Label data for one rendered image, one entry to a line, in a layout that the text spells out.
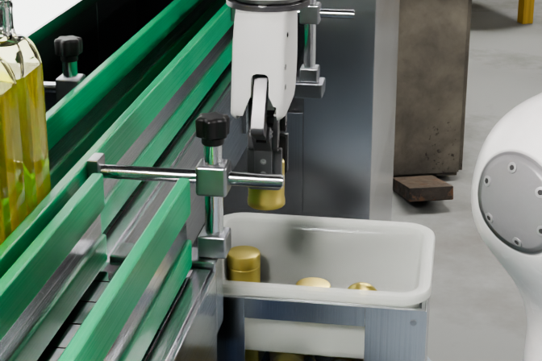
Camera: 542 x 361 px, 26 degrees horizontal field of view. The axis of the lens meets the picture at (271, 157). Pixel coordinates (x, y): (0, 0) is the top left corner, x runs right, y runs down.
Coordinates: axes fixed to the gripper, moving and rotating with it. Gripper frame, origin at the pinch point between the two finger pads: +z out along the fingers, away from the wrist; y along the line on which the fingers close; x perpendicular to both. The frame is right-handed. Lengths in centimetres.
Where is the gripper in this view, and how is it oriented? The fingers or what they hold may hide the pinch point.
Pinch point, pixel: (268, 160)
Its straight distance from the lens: 109.8
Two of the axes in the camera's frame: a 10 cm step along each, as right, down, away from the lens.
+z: 0.0, 9.4, 3.4
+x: 9.9, 0.5, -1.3
